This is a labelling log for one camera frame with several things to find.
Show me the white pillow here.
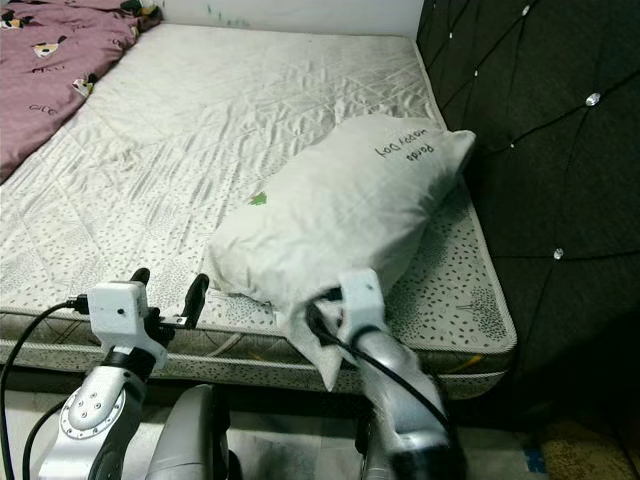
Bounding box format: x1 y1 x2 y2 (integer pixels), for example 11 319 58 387
205 113 477 391

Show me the silver left robot leg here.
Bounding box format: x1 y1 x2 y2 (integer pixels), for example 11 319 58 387
150 385 241 480

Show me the silver robot leg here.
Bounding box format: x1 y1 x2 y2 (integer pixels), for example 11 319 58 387
150 385 241 480
355 415 411 480

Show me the grey quilted mattress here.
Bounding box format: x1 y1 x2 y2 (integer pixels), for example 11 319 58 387
0 22 519 401

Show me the silver right robot leg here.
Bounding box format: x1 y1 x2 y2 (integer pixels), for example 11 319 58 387
355 415 411 480

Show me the pink cartoon mouse blanket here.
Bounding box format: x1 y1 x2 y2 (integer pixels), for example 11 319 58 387
0 0 161 183

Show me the black tufted headboard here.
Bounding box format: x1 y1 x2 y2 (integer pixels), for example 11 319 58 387
415 0 640 421

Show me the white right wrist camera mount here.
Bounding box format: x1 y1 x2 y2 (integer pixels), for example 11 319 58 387
338 268 386 336

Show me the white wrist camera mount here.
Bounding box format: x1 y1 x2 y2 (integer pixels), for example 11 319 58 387
88 281 161 361
338 268 386 336

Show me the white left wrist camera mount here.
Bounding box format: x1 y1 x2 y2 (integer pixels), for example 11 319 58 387
88 281 161 361

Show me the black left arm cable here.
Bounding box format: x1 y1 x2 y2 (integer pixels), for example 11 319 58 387
0 298 91 480

